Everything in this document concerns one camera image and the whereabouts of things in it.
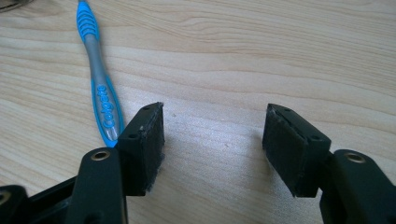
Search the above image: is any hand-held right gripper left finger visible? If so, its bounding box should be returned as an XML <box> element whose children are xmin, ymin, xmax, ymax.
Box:
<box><xmin>116</xmin><ymin>102</ymin><xmax>166</xmax><ymax>197</ymax></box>

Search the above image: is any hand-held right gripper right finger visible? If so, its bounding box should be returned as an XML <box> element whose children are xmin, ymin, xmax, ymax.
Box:
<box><xmin>262</xmin><ymin>103</ymin><xmax>332</xmax><ymax>198</ymax></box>

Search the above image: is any blue and grey toothbrush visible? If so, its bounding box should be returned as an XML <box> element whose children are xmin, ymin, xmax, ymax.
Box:
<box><xmin>76</xmin><ymin>0</ymin><xmax>126</xmax><ymax>149</ymax></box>

